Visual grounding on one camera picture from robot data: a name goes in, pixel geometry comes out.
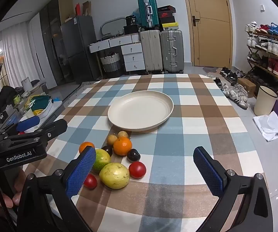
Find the silver suitcase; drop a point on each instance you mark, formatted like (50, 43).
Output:
(171, 50)

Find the large orange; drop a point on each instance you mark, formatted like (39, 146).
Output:
(122, 146)

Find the black glass cabinet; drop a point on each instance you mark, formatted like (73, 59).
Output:
(52, 43)

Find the black bag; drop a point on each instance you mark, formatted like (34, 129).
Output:
(131, 29)

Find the wall light switch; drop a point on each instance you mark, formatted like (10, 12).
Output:
(262, 7)

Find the pile of sneakers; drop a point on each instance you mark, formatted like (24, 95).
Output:
(235, 93)

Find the wicker basket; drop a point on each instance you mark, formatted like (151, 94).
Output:
(110, 62)

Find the cream round plate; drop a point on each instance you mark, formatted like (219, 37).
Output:
(140, 111)

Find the grey door mat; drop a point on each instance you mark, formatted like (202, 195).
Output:
(210, 69)

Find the dark purple fruit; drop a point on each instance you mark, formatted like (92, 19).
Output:
(133, 155)
(107, 149)

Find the red paper bag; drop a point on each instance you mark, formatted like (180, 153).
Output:
(77, 9)

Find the checkered tablecloth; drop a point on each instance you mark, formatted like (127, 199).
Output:
(189, 137)

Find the white plastic bag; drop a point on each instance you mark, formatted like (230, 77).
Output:
(268, 125)

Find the brown paper bag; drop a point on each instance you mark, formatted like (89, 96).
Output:
(87, 8)

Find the green citrus fruit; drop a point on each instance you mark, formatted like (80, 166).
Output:
(102, 159)

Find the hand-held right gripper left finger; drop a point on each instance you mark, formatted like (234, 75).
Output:
(81, 171)

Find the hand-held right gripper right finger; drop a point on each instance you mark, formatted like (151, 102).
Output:
(209, 171)

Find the person's left hand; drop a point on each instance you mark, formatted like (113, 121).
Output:
(6, 201)

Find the large yellow-green fruit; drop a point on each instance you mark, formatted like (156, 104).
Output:
(114, 175)

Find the beige suitcase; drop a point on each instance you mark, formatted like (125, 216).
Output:
(151, 50)

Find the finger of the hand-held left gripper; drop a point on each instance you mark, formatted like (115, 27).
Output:
(27, 123)
(52, 129)

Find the green and yellow basin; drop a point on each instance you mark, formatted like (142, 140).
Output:
(40, 102)

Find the wooden shoe rack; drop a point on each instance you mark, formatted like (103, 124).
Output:
(267, 53)

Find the black and yellow shoe box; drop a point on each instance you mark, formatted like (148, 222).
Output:
(169, 25)

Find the white cabinet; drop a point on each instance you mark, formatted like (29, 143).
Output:
(38, 53)

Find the white drawer desk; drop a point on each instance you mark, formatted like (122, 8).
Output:
(130, 50)

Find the small yellow-brown fruit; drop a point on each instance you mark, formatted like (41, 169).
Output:
(123, 134)
(111, 139)

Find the small cardboard box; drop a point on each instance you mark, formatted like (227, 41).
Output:
(246, 85)

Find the large cardboard box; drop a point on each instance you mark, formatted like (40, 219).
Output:
(65, 6)

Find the small red tomato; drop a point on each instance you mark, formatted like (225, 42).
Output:
(91, 181)

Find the oval framed mirror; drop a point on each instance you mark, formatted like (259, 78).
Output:
(106, 25)

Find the grey refrigerator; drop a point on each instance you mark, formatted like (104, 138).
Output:
(79, 48)

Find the yellow wooden door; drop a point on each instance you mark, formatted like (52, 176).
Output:
(209, 24)

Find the small orange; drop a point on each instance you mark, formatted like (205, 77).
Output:
(85, 146)

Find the white curtain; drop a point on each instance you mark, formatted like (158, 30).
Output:
(13, 53)

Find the black labelled box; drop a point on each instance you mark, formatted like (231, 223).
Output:
(131, 20)

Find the white waste bin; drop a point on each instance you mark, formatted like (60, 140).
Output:
(264, 100)

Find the teal suitcase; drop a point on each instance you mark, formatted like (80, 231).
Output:
(147, 11)

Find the large red tomato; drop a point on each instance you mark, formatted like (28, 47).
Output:
(137, 170)

